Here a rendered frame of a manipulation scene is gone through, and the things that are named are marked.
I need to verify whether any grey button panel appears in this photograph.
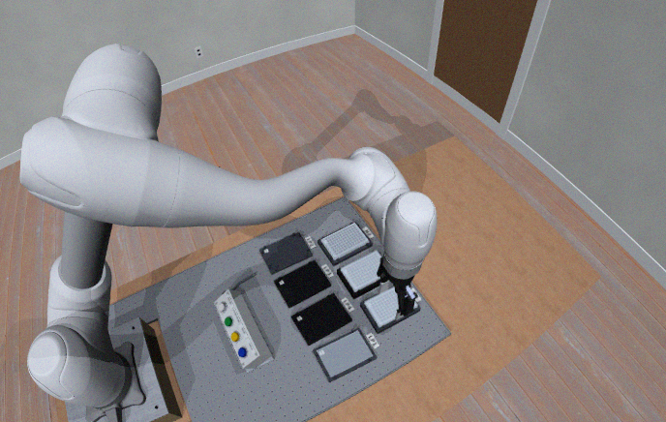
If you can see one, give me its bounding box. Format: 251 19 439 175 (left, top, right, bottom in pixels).
214 273 275 373

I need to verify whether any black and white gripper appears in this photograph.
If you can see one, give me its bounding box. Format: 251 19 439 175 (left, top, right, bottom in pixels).
377 257 417 320

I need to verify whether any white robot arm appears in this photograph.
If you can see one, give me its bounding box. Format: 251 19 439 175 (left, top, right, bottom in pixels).
20 44 438 422

